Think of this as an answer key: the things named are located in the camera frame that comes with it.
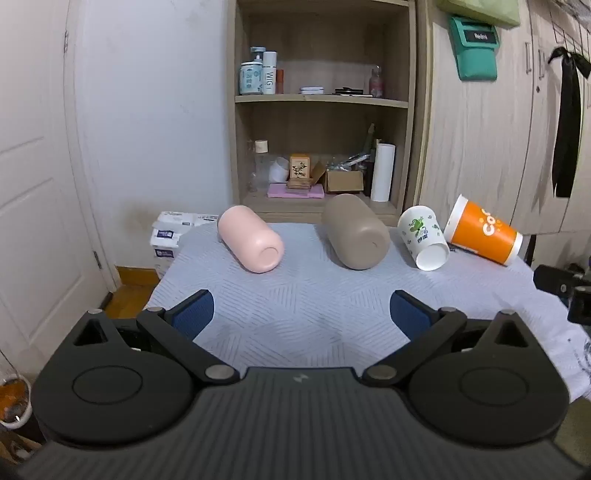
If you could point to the brown cardboard box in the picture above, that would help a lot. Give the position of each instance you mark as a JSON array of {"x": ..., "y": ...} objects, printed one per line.
[{"x": 344, "y": 182}]

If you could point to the teal label pump jar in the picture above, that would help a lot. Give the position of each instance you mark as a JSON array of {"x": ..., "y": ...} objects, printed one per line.
[{"x": 250, "y": 76}]

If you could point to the flat white tin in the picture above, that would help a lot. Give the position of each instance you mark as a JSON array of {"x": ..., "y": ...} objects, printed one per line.
[{"x": 311, "y": 90}]

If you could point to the small wooden box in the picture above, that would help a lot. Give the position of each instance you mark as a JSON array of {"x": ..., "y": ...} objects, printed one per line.
[{"x": 302, "y": 183}]

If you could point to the white tissue pack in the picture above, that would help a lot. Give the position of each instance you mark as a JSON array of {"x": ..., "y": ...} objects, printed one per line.
[
  {"x": 164, "y": 236},
  {"x": 162, "y": 258},
  {"x": 184, "y": 219}
]

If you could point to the pink cup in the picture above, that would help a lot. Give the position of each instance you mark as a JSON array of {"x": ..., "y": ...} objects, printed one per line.
[{"x": 247, "y": 235}]

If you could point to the light green fabric bag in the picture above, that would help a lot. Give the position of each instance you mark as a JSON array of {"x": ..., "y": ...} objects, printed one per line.
[{"x": 485, "y": 9}]

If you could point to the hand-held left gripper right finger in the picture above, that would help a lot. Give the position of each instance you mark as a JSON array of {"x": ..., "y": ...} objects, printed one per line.
[{"x": 408, "y": 316}]

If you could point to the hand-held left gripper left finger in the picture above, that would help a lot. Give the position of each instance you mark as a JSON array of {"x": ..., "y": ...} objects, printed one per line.
[{"x": 196, "y": 316}]

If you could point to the orange paper cup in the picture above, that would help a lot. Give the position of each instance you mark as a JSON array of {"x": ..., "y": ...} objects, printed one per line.
[{"x": 482, "y": 233}]

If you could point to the wooden wardrobe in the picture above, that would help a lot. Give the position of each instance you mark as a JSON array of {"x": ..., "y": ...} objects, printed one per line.
[{"x": 485, "y": 138}]

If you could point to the clear bottle beige cap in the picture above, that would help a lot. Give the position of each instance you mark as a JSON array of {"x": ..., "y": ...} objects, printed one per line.
[{"x": 261, "y": 168}]

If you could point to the white door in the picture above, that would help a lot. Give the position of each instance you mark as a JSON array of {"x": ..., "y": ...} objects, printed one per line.
[{"x": 37, "y": 207}]

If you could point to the pink flat box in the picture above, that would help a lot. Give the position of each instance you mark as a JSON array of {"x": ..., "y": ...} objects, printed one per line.
[{"x": 281, "y": 191}]

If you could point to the small brown bottle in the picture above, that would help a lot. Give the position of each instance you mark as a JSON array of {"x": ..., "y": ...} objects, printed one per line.
[{"x": 280, "y": 82}]

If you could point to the taupe cup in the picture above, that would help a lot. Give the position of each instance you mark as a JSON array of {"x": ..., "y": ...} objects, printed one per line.
[{"x": 353, "y": 230}]

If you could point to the white paper roll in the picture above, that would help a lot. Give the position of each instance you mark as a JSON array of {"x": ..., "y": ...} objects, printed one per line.
[{"x": 383, "y": 173}]

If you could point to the pink small bottle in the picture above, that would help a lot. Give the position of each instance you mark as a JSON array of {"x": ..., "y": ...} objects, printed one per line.
[{"x": 376, "y": 83}]

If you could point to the light blue quilted cloth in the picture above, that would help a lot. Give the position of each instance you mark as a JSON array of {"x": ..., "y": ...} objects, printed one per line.
[{"x": 300, "y": 286}]

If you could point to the white paper cup green print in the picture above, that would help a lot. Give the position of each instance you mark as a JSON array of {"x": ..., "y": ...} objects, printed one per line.
[{"x": 422, "y": 233}]

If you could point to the black flat items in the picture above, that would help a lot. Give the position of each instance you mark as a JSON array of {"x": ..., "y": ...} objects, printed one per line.
[{"x": 353, "y": 91}]

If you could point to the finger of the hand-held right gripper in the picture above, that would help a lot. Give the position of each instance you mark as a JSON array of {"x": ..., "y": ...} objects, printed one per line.
[
  {"x": 581, "y": 307},
  {"x": 551, "y": 279}
]

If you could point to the dark green bottle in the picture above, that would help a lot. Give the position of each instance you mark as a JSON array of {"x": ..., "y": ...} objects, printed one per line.
[{"x": 371, "y": 138}]

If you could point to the teal wall pouch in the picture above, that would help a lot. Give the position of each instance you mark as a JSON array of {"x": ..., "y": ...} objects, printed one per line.
[{"x": 475, "y": 57}]

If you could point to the floral print box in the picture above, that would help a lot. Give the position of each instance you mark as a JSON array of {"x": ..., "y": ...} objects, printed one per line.
[{"x": 300, "y": 167}]

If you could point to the white small cup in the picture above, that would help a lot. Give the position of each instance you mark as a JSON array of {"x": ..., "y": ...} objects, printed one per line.
[{"x": 279, "y": 170}]

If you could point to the wooden shelf unit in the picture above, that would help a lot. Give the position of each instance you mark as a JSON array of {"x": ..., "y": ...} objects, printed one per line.
[{"x": 232, "y": 138}]

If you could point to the black hanging ribbon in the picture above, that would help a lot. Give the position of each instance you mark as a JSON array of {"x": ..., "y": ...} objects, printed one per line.
[{"x": 568, "y": 120}]

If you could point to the white tall bottle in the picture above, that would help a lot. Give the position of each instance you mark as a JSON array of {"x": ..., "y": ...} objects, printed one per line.
[{"x": 269, "y": 74}]

